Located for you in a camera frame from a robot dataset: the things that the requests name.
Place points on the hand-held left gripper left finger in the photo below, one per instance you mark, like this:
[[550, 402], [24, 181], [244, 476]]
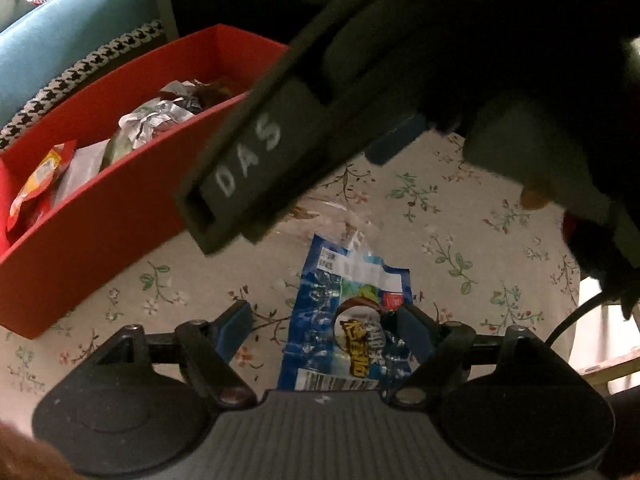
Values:
[[234, 327]]

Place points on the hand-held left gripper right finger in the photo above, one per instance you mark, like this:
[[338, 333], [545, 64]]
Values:
[[415, 330]]

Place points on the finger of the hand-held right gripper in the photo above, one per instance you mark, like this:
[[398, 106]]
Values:
[[395, 141]]

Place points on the brown snack packet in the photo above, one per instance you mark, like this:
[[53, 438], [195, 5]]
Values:
[[215, 95]]

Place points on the blue coconut snack packet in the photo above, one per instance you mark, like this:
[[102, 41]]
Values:
[[330, 320]]

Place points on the silver snack packet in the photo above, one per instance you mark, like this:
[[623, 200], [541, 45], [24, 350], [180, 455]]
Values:
[[150, 120]]

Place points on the green snack packet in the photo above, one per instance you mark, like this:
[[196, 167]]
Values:
[[120, 147]]

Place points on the red cardboard box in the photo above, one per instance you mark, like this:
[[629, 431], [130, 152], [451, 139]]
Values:
[[100, 240]]

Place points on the white snack packet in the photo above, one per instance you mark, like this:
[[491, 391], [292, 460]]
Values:
[[85, 165]]

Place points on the red snack packet yellow print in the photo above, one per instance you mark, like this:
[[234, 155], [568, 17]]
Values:
[[42, 175]]

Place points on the person's right hand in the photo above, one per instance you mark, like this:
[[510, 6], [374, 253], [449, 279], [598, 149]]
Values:
[[532, 197]]

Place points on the floral tablecloth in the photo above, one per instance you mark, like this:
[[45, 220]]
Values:
[[475, 260]]

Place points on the clear plastic packet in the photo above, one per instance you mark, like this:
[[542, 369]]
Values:
[[325, 215]]

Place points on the houndstooth cloth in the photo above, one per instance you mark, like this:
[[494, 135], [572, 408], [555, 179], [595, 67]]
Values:
[[85, 72]]

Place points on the wooden plank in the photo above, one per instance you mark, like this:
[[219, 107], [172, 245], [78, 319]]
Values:
[[620, 362]]

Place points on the teal cushion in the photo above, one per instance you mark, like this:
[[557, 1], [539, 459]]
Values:
[[60, 45]]

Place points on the small red snack packet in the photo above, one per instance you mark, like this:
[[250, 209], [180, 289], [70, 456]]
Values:
[[25, 225]]

